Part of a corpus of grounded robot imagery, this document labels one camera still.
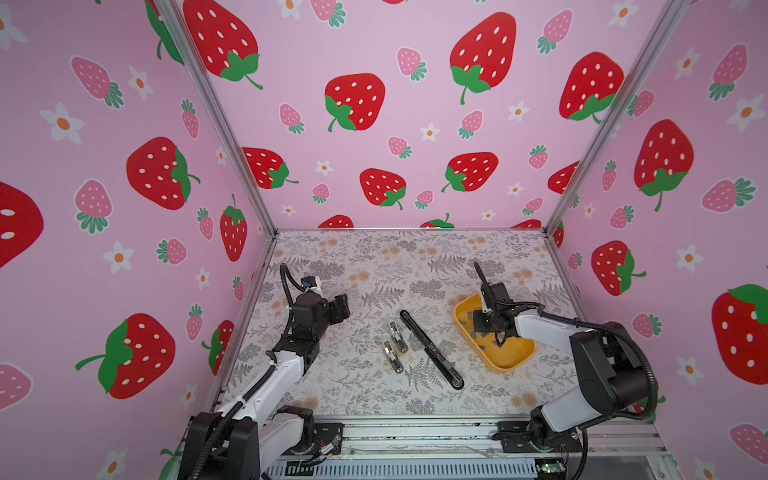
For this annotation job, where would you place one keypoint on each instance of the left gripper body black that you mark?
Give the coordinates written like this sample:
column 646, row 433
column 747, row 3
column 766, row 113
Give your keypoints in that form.
column 324, row 322

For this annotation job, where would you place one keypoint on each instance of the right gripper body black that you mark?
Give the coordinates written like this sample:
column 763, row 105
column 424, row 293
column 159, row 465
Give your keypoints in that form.
column 484, row 320

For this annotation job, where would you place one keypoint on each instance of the beige mini stapler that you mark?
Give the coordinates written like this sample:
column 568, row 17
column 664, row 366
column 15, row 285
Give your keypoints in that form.
column 397, row 338
column 392, row 358

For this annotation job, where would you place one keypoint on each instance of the black stapler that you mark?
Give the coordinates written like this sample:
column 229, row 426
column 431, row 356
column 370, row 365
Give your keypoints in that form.
column 445, row 367

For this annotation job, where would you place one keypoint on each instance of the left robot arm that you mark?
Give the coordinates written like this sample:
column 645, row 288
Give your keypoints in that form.
column 245, row 436

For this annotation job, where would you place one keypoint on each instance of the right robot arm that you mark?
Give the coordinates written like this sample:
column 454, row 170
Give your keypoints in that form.
column 614, row 376

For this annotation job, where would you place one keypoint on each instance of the yellow plastic tray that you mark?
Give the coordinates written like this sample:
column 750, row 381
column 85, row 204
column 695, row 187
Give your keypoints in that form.
column 513, row 354

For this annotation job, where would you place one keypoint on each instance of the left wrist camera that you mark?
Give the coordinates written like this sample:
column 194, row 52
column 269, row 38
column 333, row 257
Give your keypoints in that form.
column 312, row 284

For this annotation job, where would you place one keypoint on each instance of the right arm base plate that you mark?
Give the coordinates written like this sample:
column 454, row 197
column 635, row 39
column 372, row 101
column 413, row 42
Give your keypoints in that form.
column 527, row 437

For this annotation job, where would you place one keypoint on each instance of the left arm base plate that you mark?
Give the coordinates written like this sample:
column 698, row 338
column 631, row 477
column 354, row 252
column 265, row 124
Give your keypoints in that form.
column 324, row 438

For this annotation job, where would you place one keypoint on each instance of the aluminium frame rail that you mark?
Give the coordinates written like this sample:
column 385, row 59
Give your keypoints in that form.
column 444, row 447

